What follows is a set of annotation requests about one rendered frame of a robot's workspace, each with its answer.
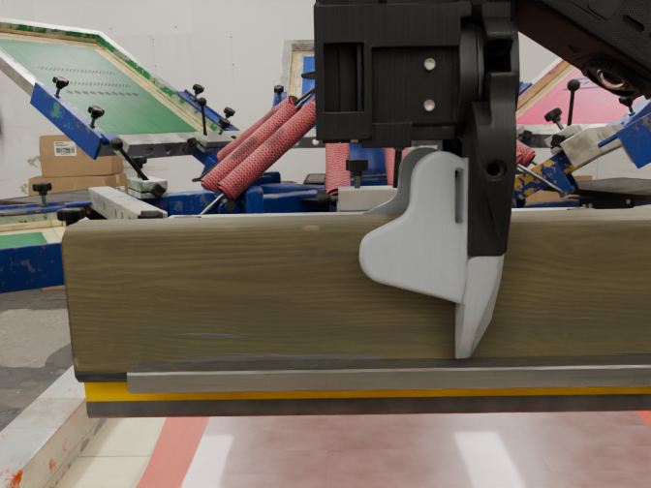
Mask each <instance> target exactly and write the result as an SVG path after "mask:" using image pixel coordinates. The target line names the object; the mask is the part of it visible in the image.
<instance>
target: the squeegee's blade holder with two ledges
mask: <svg viewBox="0 0 651 488"><path fill-rule="evenodd" d="M127 384H128V392H129V393H132V394H157V393H226V392H295V391H363V390H432V389H501V388H569V387H638V386H651V354H643V355H579V356H516V357H468V358H455V357H453V358H389V359H326V360H262V361H199V362H136V363H135V364H134V365H133V366H132V368H131V369H130V370H129V371H128V372H127Z"/></svg>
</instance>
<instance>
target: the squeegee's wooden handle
mask: <svg viewBox="0 0 651 488"><path fill-rule="evenodd" d="M403 214H404V213H395V214H349V215H302V216H256V217H209V218H163V219H116V220H83V221H80V222H77V223H74V224H71V225H69V226H67V228H66V229H65V231H64V233H63V236H62V239H61V255H62V263H63V272H64V282H65V291H66V299H67V309H68V318H69V327H70V336H71V345H72V355H73V360H74V361H73V363H74V372H75V378H76V379H77V381H78V382H127V372H128V371H129V370H130V369H131V368H132V366H133V365H134V364H135V363H136V362H199V361H262V360H326V359H389V358H453V357H455V355H454V341H455V336H454V333H455V332H454V327H455V321H454V312H455V302H452V301H449V300H446V299H442V298H438V297H434V296H430V295H426V294H422V293H418V292H414V291H410V290H403V289H400V288H396V287H392V286H388V285H384V284H380V283H377V282H375V281H373V280H371V279H370V278H369V277H368V276H367V275H366V274H365V273H364V272H363V270H362V268H361V266H360V262H359V248H360V243H361V241H362V239H363V238H364V236H365V235H366V234H367V233H369V232H370V231H372V230H374V229H377V228H379V227H381V226H383V225H385V224H387V223H389V222H391V221H393V220H395V219H397V218H399V217H400V216H402V215H403ZM643 354H651V208H628V209H581V210H535V211H512V212H511V223H510V232H509V240H508V249H507V251H506V252H505V253H504V263H503V270H502V277H501V282H500V287H499V290H498V294H497V298H496V302H495V306H494V310H493V314H492V319H491V322H490V323H489V325H488V326H487V328H486V329H485V331H484V333H483V335H482V336H481V338H480V341H479V343H478V344H477V346H476V348H475V350H474V351H473V353H472V355H471V356H470V357H516V356H579V355H643Z"/></svg>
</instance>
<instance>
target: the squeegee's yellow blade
mask: <svg viewBox="0 0 651 488"><path fill-rule="evenodd" d="M84 390H85V400H86V402H93V401H164V400H233V399H303V398H374V397H444V396H513V395H584V394H651V386H638V387H569V388H501V389H432V390H363V391H295V392H226V393H157V394H132V393H129V392H128V384H127V383H126V382H85V383H84Z"/></svg>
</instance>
